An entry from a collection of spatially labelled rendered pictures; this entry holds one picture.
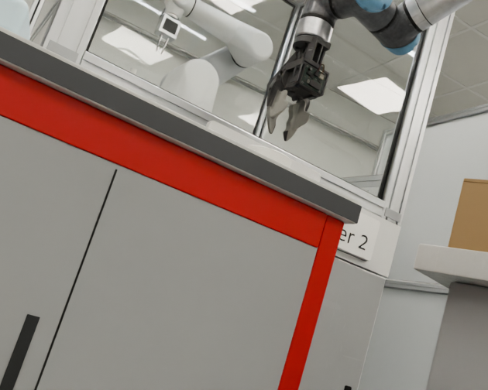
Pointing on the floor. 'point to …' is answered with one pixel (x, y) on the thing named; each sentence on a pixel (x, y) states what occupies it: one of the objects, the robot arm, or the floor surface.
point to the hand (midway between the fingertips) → (277, 131)
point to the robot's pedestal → (467, 318)
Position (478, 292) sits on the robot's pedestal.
